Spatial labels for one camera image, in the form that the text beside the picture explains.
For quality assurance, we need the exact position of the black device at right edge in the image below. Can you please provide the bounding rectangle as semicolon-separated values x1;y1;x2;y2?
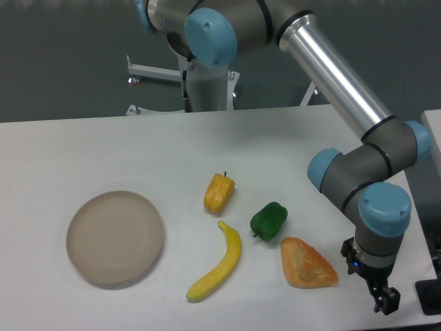
415;279;440;316

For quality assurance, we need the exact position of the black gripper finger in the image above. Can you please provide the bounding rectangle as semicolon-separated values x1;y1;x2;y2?
372;288;383;312
381;286;400;315

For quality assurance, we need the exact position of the yellow bell pepper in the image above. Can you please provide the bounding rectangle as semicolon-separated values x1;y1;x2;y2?
203;172;235;214

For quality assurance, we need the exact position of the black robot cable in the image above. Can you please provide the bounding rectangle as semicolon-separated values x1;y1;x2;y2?
181;57;194;113

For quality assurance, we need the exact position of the yellow banana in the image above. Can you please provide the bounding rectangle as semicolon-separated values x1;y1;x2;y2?
186;221;242;303

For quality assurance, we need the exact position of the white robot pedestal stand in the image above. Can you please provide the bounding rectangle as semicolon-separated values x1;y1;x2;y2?
127;57;328;116

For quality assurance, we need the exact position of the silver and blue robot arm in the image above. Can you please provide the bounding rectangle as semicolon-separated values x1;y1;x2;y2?
134;1;431;314

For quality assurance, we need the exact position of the orange pastry slice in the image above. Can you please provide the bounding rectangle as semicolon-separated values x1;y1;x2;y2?
280;237;338;289

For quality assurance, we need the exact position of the green bell pepper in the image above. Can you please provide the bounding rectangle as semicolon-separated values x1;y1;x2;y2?
250;201;288;242

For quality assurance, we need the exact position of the white table at right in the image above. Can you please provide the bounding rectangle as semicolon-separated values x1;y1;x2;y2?
422;109;441;148

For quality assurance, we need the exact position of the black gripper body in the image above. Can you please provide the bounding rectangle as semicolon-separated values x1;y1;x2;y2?
340;237;393;296

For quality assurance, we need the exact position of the beige round plate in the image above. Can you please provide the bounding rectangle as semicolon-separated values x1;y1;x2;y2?
66;190;165;290

